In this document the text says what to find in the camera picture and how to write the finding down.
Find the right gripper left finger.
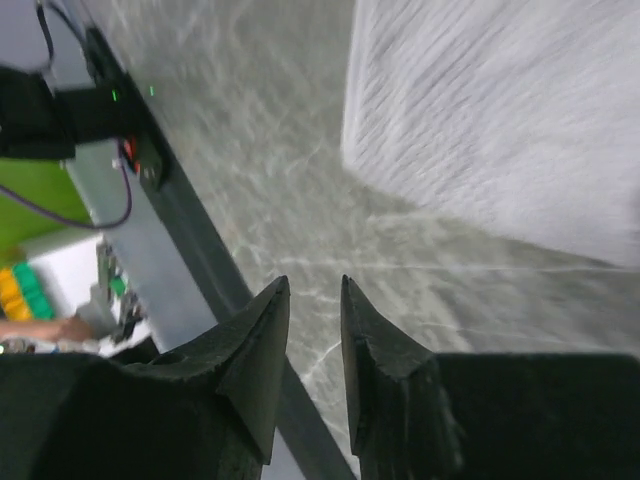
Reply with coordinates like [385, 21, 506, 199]
[109, 274, 292, 466]

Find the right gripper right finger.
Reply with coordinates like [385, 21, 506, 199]
[340, 275, 440, 457]

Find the white towel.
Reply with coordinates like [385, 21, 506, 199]
[342, 1, 639, 267]

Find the operator forearm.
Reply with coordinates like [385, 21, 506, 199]
[0, 320, 58, 341]

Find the operator hand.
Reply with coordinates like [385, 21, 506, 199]
[46, 316, 94, 342]

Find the aluminium rail frame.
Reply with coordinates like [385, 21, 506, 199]
[68, 141, 304, 479]

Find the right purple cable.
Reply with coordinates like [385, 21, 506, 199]
[0, 134, 135, 232]

